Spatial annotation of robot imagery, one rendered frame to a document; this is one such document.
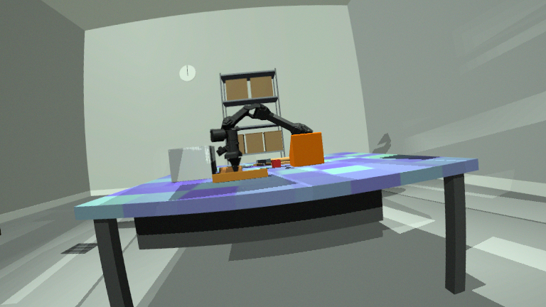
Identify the grey metal cabinet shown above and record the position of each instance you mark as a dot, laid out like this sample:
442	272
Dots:
189	164

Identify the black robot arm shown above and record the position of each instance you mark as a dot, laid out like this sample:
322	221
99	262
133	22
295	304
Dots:
261	112

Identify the yellow bar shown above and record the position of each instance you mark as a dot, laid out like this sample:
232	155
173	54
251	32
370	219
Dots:
235	176

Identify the brown cylinder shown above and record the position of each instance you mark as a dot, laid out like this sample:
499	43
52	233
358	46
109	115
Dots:
228	169

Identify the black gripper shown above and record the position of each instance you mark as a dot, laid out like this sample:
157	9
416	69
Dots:
234	153

